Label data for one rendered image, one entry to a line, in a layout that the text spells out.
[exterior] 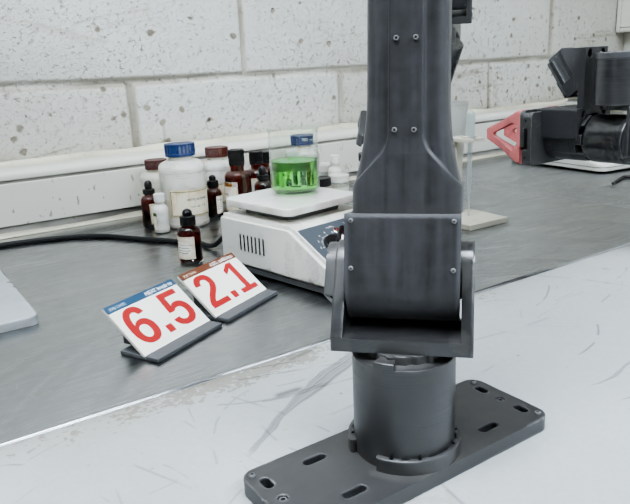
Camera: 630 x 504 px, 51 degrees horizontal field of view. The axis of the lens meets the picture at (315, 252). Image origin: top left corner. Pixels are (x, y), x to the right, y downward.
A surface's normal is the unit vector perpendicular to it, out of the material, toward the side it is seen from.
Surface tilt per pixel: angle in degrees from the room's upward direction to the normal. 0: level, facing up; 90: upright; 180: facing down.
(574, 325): 0
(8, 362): 0
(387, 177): 80
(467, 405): 0
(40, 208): 90
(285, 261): 90
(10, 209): 90
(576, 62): 90
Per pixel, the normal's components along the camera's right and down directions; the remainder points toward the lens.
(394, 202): -0.22, 0.11
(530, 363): -0.04, -0.96
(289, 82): 0.56, 0.20
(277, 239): -0.71, 0.22
